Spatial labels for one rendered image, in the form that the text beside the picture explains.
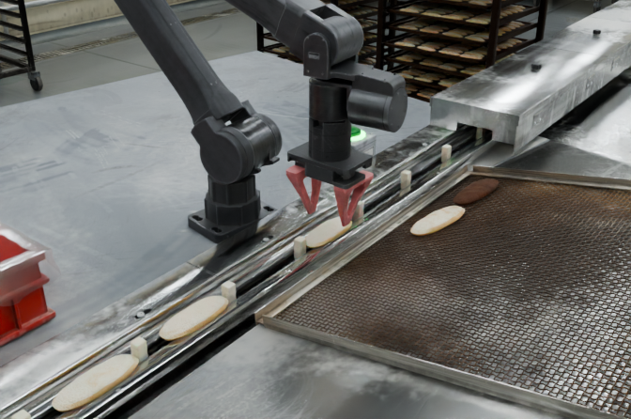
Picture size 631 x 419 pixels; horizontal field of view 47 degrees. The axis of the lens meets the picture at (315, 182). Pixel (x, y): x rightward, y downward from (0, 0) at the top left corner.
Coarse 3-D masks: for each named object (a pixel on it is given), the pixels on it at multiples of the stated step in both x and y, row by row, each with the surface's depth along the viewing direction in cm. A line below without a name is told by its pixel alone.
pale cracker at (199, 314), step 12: (204, 300) 86; (216, 300) 86; (180, 312) 84; (192, 312) 84; (204, 312) 84; (216, 312) 84; (168, 324) 82; (180, 324) 82; (192, 324) 82; (204, 324) 83; (168, 336) 80; (180, 336) 81
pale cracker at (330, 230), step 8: (328, 224) 103; (336, 224) 103; (312, 232) 101; (320, 232) 101; (328, 232) 101; (336, 232) 102; (344, 232) 103; (312, 240) 100; (320, 240) 100; (328, 240) 100
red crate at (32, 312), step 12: (24, 300) 85; (36, 300) 86; (0, 312) 83; (12, 312) 84; (24, 312) 86; (36, 312) 87; (48, 312) 88; (0, 324) 83; (12, 324) 85; (24, 324) 86; (36, 324) 87; (0, 336) 84; (12, 336) 84
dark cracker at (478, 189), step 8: (472, 184) 105; (480, 184) 104; (488, 184) 104; (496, 184) 105; (464, 192) 103; (472, 192) 102; (480, 192) 102; (488, 192) 103; (456, 200) 101; (464, 200) 101; (472, 200) 101
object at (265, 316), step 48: (432, 192) 105; (528, 192) 102; (576, 192) 100; (384, 240) 93; (432, 240) 91; (480, 240) 89; (528, 240) 87; (576, 240) 86; (288, 288) 81; (480, 288) 78; (528, 288) 77; (336, 336) 70; (384, 336) 71; (528, 336) 68; (624, 336) 66; (480, 384) 61; (624, 384) 60
